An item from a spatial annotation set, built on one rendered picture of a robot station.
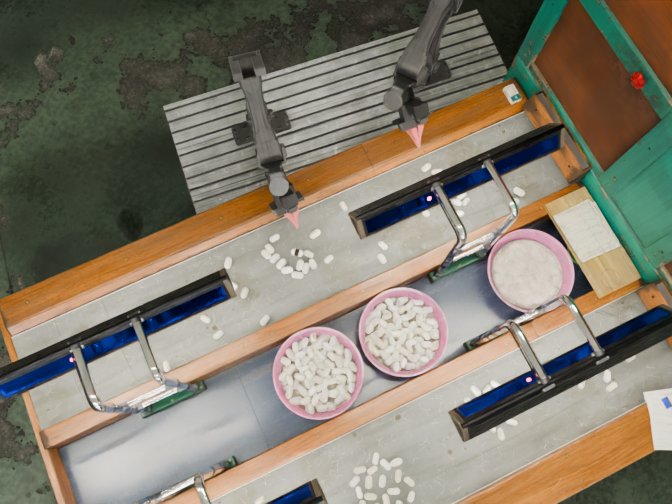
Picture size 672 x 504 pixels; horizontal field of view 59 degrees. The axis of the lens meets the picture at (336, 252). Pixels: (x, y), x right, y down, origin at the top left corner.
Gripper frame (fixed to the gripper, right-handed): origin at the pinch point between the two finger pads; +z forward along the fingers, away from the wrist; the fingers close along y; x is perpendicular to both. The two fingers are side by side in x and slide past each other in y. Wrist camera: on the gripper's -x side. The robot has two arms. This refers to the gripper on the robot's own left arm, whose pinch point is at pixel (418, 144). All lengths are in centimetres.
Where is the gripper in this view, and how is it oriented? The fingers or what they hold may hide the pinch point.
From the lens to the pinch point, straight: 188.8
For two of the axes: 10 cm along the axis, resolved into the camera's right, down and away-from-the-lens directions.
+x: -2.8, -3.5, 8.9
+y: 9.0, -4.1, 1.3
